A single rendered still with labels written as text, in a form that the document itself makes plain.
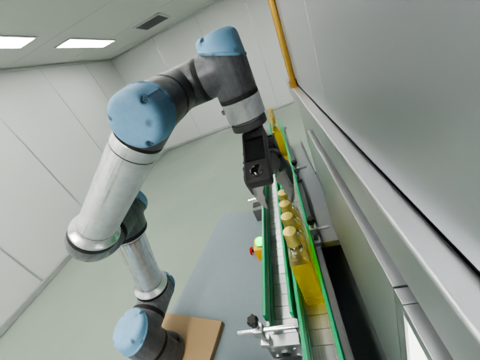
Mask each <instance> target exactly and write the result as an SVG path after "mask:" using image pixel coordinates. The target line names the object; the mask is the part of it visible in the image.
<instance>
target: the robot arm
mask: <svg viewBox="0 0 480 360"><path fill-rule="evenodd" d="M196 49H197V54H198V56H195V57H194V58H193V59H191V60H189V61H187V62H184V63H182V64H180V65H178V66H176V67H174V68H172V69H169V70H168V71H165V72H162V73H160V74H157V75H155V76H153V77H151V78H148V79H145V80H143V81H136V82H133V83H131V84H128V85H127V86H125V87H124V88H123V89H122V90H121V91H118V92H116V93H115V94H114V95H113V96H112V97H111V99H110V100H109V103H108V105H107V109H106V113H107V115H108V119H109V126H110V127H111V133H110V135H109V138H108V141H107V143H106V146H105V148H104V151H103V154H102V156H101V159H100V162H99V165H98V166H97V169H96V172H95V174H94V177H93V180H92V182H91V186H90V187H89V191H88V193H87V195H86V198H85V201H84V204H83V206H82V208H81V211H80V214H79V215H78V216H76V217H74V218H73V219H72V220H71V222H70V224H69V226H68V229H67V231H66V235H65V239H64V243H65V247H66V250H67V251H68V253H69V254H70V255H71V256H72V257H73V258H75V259H76V260H79V261H84V262H95V261H100V260H102V259H105V258H107V257H108V256H111V255H112V254H113V253H114V252H115V251H116V250H117V249H118V251H119V253H120V255H121V257H122V259H123V260H124V263H125V264H126V267H127V269H128V270H129V273H130V274H131V277H132V279H133V280H134V283H135V285H134V294H135V296H136V298H137V300H136V303H135V304H134V307H133V308H132V309H129V310H128V311H127V312H126V313H125V314H124V316H122V317H121V318H120V319H119V321H118V323H117V325H116V327H115V329H114V334H113V343H114V347H115V348H116V349H117V350H118V351H119V352H120V353H121V354H122V355H123V356H126V357H128V358H129V359H131V360H182V359H183V355H184V340H183V338H182V337H181V336H180V335H179V334H178V333H177V332H175V331H170V330H166V329H164V328H162V327H161V325H162V323H163V320H164V317H165V315H166V311H167V309H168V306H169V302H170V301H171V297H172V295H173V293H174V287H175V280H174V278H173V276H172V275H171V274H169V273H168V272H166V271H163V270H159V268H158V265H157V262H156V259H155V258H154V254H153V252H152V250H151V247H150V244H149V241H148V239H147V237H146V234H145V231H146V229H147V221H146V218H145V216H144V211H145V210H146V208H147V206H148V200H147V197H146V196H145V195H144V193H143V192H141V191H140V188H141V187H142V185H143V183H144V181H145V180H146V178H147V176H148V174H149V172H150V171H151V168H152V167H153V165H154V163H155V161H156V160H157V158H158V156H159V154H160V153H161V150H162V149H163V147H164V145H165V144H166V142H167V140H168V139H169V137H170V135H171V133H172V131H173V130H174V128H175V126H176V125H177V124H178V123H179V122H180V121H181V120H182V119H183V118H184V117H185V116H186V114H187V113H188V112H189V111H190V110H191V109H192V108H194V107H195V106H198V105H200V104H203V103H205V102H208V101H211V100H212V99H214V98H216V97H217V98H218V100H219V103H220V104H221V106H222V108H223V110H222V111H221V113H222V115H226V117H227V120H228V122H229V124H230V125H231V127H232V129H233V132H234V133H235V134H242V145H243V156H244V160H243V165H244V166H243V172H244V183H245V184H246V186H247V188H248V189H249V191H250V192H251V193H252V195H254V197H255V198H256V200H257V201H258V202H259V203H260V204H261V205H262V206H263V207H265V208H266V209H268V208H269V204H268V200H266V193H265V192H264V186H266V185H270V184H273V182H274V178H273V174H275V173H276V171H277V170H278V172H277V173H276V181H277V183H278V184H280V185H282V186H283V188H284V193H286V194H287V199H288V200H289V201H290V202H291V203H293V202H294V197H295V191H294V178H293V172H292V168H291V165H290V163H289V162H288V160H286V159H285V158H284V155H283V154H282V155H281V152H280V150H279V146H278V144H277V141H276V137H275V136H274V134H269V135H267V134H266V131H265V129H264V126H263V124H264V123H265V122H266V120H267V117H266V114H265V112H264V111H265V108H264V104H263V101H262V99H261V95H260V93H259V90H258V88H257V85H256V82H255V79H254V75H253V73H252V70H251V67H250V64H249V61H248V59H247V56H246V55H247V52H246V51H245V49H244V46H243V44H242V42H241V39H240V36H239V33H238V31H237V30H236V28H234V27H232V26H225V27H222V28H220V29H217V30H215V31H213V32H211V33H209V34H207V35H206V36H204V37H202V38H200V39H199V40H198V41H197V42H196ZM243 133H244V134H243ZM271 136H272V137H271Z"/></svg>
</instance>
